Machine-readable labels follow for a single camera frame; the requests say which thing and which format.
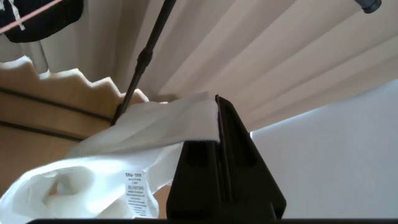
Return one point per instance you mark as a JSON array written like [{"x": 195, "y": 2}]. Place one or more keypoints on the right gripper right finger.
[{"x": 245, "y": 180}]

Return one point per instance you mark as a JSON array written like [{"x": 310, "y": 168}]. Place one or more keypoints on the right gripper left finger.
[{"x": 196, "y": 180}]

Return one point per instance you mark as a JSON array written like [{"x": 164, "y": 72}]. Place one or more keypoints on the white printed garment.
[{"x": 93, "y": 186}]

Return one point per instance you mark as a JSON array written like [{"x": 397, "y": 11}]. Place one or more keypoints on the black garment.
[{"x": 56, "y": 15}]

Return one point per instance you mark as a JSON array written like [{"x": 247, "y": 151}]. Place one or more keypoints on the pink clothes hanger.
[{"x": 31, "y": 16}]

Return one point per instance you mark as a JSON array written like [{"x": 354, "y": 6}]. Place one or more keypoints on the beige curtain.
[{"x": 248, "y": 46}]

